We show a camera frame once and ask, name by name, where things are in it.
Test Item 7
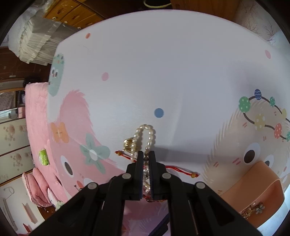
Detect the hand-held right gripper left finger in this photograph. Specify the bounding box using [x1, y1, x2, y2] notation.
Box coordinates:
[29, 151, 144, 236]

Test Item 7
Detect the gold chain bracelet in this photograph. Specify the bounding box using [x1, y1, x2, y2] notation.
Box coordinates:
[240, 202, 266, 219]

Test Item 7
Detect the pink bedspread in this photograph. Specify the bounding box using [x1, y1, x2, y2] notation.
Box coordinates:
[24, 82, 69, 206]

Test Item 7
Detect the floral sliding wardrobe door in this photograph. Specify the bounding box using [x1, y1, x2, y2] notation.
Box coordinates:
[0, 108, 35, 185]

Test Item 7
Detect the wooden desk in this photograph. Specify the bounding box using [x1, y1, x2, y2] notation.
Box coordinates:
[44, 0, 241, 29]

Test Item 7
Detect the red string bracelet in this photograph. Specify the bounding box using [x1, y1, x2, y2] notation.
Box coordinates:
[115, 150, 200, 179]

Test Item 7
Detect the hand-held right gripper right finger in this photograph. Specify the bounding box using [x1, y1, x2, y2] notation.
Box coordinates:
[150, 151, 261, 236]

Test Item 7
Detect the brown wooden door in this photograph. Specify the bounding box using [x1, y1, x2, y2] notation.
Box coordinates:
[0, 46, 53, 92]

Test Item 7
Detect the rice pearl bracelet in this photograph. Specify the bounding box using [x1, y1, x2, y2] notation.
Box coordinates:
[123, 124, 157, 200]

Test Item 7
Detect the green packet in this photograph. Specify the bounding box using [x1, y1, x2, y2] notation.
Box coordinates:
[38, 148, 50, 166]

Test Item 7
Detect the pink plastic tray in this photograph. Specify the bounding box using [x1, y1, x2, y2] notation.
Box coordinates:
[218, 160, 286, 229]

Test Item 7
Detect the cartoon printed tablecloth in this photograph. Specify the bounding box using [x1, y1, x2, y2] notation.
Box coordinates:
[46, 9, 290, 228]

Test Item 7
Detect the pink cushion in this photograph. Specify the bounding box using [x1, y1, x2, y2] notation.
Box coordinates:
[22, 167, 56, 207]

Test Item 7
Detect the pink textured blanket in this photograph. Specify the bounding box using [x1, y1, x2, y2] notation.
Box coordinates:
[122, 199, 170, 236]

